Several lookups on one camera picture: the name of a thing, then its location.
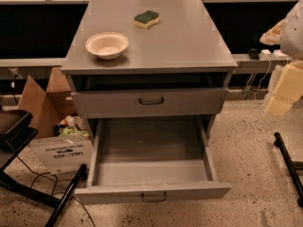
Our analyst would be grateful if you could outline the grey drawer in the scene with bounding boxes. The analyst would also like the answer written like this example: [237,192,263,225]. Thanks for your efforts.
[75,116,231,204]
[72,88,227,118]

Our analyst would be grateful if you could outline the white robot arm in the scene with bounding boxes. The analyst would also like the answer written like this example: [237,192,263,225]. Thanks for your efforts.
[259,0,303,117]

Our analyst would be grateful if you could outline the grey top drawer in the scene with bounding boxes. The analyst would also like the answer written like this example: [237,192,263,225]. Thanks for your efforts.
[72,88,227,118]

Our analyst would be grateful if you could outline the grey drawer cabinet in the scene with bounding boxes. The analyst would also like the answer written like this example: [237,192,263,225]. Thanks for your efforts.
[62,0,237,136]

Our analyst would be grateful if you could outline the white paper bowl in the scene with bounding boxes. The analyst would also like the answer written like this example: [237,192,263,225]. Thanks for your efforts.
[85,32,129,61]

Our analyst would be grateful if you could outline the colourful items in box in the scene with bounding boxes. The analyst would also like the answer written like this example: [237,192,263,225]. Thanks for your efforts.
[55,115,90,139]

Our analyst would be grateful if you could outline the green yellow sponge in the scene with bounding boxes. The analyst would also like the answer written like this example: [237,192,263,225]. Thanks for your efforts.
[134,10,160,29]

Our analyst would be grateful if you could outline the brown cardboard box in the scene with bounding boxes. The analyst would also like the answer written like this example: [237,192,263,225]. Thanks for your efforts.
[18,67,93,174]

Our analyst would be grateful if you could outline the black small device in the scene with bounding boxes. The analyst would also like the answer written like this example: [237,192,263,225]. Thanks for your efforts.
[248,48,259,60]

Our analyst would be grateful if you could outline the white power adapter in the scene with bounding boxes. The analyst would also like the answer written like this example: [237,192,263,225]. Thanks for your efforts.
[260,49,272,57]

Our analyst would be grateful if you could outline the black metal leg right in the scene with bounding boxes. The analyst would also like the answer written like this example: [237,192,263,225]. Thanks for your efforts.
[274,132,303,208]

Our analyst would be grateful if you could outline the white power strip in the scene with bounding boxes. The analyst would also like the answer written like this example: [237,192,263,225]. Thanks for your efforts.
[273,50,289,60]

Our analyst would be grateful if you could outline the black stand with tray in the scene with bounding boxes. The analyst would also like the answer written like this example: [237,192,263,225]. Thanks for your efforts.
[0,109,88,227]

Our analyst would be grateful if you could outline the white cable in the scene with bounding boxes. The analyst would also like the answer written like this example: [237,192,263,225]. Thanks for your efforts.
[253,54,273,101]

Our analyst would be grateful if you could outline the black floor cable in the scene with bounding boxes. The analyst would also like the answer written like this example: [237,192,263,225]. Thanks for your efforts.
[6,139,97,227]

